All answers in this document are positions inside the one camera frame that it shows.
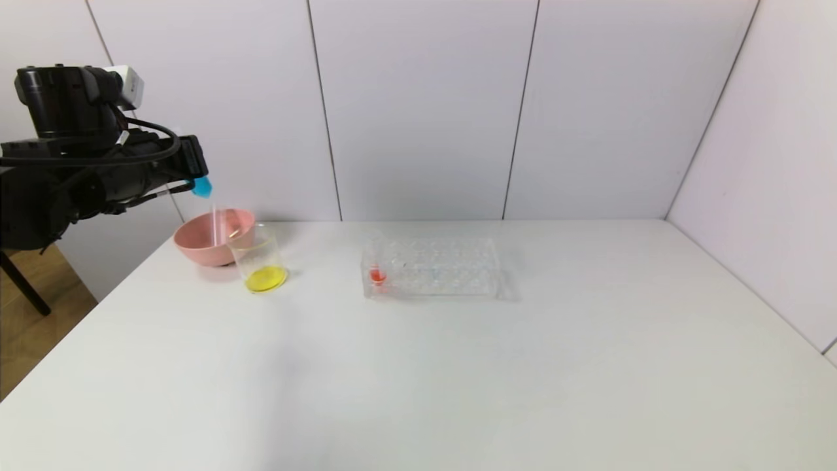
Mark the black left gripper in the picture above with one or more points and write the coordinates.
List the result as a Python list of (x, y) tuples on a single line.
[(195, 157)]

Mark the test tube with blue pigment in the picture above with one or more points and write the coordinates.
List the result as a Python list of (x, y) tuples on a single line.
[(201, 187)]

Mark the test tube with yellow pigment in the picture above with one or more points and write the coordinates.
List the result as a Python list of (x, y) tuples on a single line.
[(218, 226)]

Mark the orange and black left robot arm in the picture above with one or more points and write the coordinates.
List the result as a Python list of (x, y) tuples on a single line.
[(59, 190)]

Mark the clear plastic measuring beaker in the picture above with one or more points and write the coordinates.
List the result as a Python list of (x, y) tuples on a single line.
[(265, 275)]

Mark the test tube with red pigment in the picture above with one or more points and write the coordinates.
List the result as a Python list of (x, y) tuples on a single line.
[(377, 276)]

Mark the clear acrylic test tube rack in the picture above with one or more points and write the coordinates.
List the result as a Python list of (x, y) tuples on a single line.
[(431, 275)]

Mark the pink bowl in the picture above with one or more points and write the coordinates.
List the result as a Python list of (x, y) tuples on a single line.
[(196, 245)]

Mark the black stand leg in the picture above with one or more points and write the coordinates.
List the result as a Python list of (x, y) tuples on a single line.
[(26, 288)]

